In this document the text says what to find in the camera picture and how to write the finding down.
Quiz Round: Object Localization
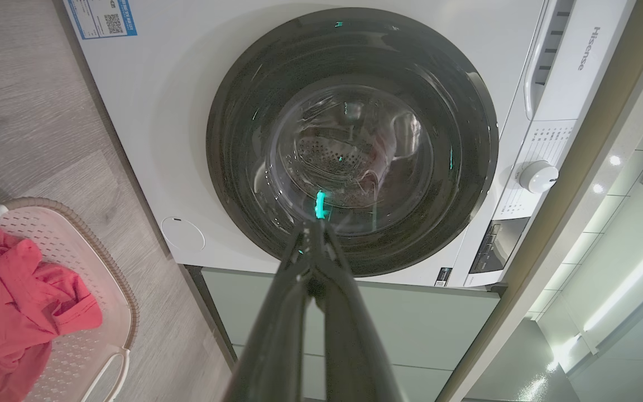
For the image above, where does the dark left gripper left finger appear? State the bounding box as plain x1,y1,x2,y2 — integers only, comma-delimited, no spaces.
224,220,322,402

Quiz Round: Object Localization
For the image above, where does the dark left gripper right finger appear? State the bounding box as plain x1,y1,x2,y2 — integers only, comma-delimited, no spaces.
311,220,406,402

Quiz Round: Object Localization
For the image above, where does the white laundry basket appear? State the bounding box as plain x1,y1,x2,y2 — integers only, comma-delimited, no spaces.
0,197,140,402

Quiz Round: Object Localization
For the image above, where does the pale green cabinet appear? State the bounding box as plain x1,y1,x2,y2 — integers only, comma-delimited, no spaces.
185,265,501,402

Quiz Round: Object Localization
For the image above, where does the round white filter cover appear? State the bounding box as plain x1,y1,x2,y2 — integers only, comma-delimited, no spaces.
161,216,206,252

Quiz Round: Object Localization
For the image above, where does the black washer display panel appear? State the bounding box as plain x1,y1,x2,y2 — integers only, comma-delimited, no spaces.
468,217,530,274

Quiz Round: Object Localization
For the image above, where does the round dark glass washer door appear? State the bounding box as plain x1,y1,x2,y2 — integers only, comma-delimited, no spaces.
205,7,500,278

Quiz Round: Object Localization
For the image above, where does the white front-load washing machine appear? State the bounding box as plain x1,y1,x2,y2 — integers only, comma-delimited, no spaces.
64,0,637,288

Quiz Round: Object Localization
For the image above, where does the white washer control knob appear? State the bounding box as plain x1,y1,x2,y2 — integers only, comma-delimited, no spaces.
518,160,560,194

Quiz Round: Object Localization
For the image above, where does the red garment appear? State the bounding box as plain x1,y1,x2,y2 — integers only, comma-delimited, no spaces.
0,226,103,402

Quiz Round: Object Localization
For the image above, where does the beige countertop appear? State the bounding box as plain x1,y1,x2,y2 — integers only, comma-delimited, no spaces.
436,0,643,402

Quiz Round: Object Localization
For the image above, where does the blue white energy label sticker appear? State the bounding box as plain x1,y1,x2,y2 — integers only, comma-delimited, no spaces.
66,0,138,41

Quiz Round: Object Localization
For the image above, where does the white detergent drawer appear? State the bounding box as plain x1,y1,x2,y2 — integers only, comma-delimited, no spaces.
524,0,637,121

